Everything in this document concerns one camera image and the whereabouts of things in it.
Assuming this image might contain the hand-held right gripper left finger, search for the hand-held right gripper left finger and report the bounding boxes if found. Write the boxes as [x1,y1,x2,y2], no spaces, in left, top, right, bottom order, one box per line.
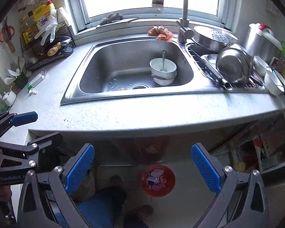
[18,143,95,228]

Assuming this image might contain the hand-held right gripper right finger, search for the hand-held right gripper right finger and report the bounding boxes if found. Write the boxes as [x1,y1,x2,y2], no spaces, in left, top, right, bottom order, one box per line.
[191,143,270,228]

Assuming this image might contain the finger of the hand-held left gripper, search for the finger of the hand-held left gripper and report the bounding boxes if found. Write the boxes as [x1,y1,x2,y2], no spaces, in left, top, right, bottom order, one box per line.
[0,132,63,168]
[0,111,38,137]

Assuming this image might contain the red plastic bin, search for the red plastic bin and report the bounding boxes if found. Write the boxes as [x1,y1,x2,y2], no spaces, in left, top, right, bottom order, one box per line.
[141,165,176,197]

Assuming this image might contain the person's left hand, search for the person's left hand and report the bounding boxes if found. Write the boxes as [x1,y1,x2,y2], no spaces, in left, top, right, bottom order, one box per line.
[0,185,12,203]

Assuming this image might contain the white lidded sugar pot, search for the white lidded sugar pot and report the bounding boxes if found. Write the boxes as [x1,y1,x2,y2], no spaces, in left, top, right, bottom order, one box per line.
[2,91,17,107]

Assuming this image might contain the yellow plastic bag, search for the yellow plastic bag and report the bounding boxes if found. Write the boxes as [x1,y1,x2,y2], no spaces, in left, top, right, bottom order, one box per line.
[233,161,247,173]

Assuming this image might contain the dark green utensil cup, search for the dark green utensil cup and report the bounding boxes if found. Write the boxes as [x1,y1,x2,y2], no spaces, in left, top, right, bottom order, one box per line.
[13,72,29,91]

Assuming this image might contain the person's left shoe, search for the person's left shoe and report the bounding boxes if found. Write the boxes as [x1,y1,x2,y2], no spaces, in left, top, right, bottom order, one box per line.
[109,174,124,190]

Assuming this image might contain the person's shoe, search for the person's shoe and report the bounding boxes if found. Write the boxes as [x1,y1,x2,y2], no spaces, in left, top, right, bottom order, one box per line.
[109,174,124,190]
[131,204,155,221]

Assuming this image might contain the green white medicine box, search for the green white medicine box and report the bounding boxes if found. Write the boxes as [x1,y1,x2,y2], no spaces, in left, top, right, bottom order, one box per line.
[27,71,47,88]

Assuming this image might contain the person's blue trousers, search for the person's blue trousers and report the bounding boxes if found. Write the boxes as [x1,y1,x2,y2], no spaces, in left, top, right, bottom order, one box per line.
[55,186,149,228]

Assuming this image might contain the white soup spoon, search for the white soup spoon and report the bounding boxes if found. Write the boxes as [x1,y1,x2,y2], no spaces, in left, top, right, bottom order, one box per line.
[5,69,21,85]

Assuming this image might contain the white rice paddle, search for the white rice paddle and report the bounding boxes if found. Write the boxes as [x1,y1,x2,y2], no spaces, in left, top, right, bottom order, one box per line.
[15,56,26,74]

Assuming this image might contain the garlic bulb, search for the garlic bulb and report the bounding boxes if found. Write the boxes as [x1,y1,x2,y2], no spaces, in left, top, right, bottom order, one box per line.
[26,56,42,68]

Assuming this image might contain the person's right shoe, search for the person's right shoe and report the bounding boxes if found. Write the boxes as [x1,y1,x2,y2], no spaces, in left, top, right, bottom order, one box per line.
[131,204,155,221]

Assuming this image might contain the cardboard box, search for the cardboard box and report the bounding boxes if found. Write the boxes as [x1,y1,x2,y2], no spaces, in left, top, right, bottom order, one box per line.
[260,123,285,158]

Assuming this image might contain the black round container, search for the black round container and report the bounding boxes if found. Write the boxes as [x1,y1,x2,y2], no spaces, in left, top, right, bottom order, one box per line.
[62,45,74,59]

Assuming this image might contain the cooking oil bottle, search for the cooking oil bottle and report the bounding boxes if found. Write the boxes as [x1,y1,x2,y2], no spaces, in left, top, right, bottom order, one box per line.
[19,17,29,44]
[27,20,37,41]

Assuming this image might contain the white ceramic bowl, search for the white ceramic bowl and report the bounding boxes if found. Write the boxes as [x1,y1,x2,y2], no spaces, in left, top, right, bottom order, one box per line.
[151,72,177,86]
[149,58,177,79]

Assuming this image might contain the yellow detergent jug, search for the yellow detergent jug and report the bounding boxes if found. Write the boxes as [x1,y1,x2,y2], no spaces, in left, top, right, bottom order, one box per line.
[33,5,53,32]

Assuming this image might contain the stainless steel sink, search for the stainless steel sink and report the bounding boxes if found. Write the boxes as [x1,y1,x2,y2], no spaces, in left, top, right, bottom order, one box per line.
[60,37,270,106]

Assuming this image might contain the steel drain basket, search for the steel drain basket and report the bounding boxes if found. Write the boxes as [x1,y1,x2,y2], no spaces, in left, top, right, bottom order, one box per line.
[185,42,269,91]

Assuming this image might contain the white rice bowl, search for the white rice bowl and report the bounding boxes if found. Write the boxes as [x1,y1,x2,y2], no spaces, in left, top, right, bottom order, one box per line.
[273,69,285,88]
[254,55,271,77]
[264,70,285,97]

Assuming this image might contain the steel pot with lid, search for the steel pot with lid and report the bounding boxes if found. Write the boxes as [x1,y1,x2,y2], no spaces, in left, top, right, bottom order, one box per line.
[216,44,255,86]

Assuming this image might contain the metal spoon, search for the metal spoon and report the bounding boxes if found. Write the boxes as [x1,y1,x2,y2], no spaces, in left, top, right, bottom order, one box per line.
[160,50,168,72]

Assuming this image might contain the white framed window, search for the white framed window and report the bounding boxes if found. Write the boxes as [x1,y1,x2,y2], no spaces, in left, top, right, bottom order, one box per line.
[60,0,243,41]

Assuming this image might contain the steel steamer pot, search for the steel steamer pot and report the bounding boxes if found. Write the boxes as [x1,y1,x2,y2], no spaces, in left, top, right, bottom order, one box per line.
[192,25,239,53]

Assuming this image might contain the steel wool scourer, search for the steel wool scourer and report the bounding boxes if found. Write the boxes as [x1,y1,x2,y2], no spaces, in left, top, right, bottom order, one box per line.
[98,13,124,26]

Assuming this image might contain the orange mesh cloth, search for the orange mesh cloth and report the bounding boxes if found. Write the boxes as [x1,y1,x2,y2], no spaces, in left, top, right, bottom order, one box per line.
[148,25,174,41]

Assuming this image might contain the grey stone slab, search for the grey stone slab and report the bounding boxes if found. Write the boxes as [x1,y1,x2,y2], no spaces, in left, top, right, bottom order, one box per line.
[96,17,139,29]

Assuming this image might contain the steel faucet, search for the steel faucet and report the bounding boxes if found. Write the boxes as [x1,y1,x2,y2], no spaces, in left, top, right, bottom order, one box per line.
[151,0,195,44]

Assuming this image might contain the black wire rack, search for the black wire rack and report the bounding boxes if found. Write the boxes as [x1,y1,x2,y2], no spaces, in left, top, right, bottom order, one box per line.
[20,27,76,72]

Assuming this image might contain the wooden handled knife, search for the wooden handled knife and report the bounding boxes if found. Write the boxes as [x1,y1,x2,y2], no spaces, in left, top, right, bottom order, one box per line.
[5,40,16,53]

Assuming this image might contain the orange handled scissors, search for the orange handled scissors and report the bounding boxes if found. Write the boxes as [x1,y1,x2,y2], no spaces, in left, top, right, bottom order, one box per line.
[0,17,15,43]

